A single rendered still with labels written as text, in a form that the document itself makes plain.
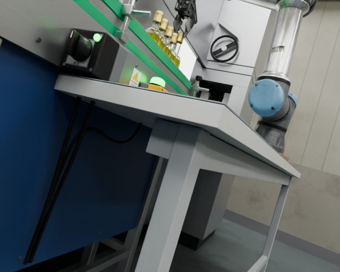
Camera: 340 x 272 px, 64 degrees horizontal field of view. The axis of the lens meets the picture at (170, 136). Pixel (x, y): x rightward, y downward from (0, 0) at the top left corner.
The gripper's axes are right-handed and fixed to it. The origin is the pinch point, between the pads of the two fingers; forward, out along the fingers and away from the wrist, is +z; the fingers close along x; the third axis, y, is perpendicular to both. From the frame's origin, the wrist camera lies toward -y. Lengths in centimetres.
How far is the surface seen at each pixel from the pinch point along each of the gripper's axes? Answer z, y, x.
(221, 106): 44, 79, 47
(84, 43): 38, 77, 20
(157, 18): 5.6, 24.5, 0.4
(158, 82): 35, 45, 19
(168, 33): 5.5, 13.0, 0.5
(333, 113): -38, -230, 100
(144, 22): 2.2, 13.2, -12.3
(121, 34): 29, 62, 15
